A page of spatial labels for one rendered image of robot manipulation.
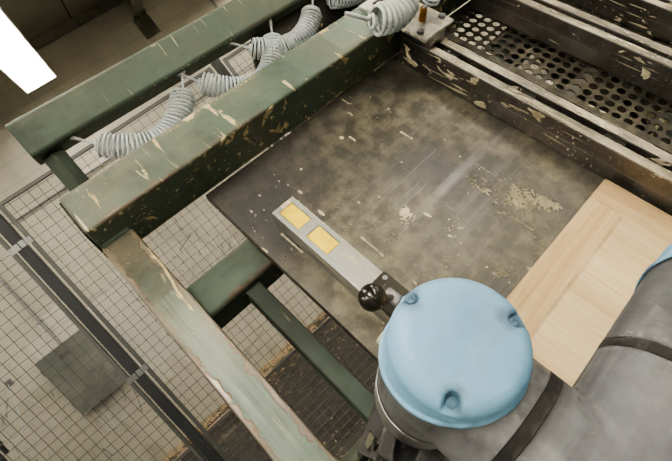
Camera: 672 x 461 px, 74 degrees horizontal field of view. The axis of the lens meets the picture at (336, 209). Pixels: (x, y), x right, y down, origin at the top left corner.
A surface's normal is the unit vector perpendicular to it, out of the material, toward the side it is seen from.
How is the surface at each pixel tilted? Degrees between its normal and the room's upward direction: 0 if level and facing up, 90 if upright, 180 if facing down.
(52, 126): 90
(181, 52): 90
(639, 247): 55
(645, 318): 1
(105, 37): 90
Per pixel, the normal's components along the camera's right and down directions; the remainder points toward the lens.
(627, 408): -0.39, -0.76
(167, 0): 0.31, -0.06
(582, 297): -0.04, -0.55
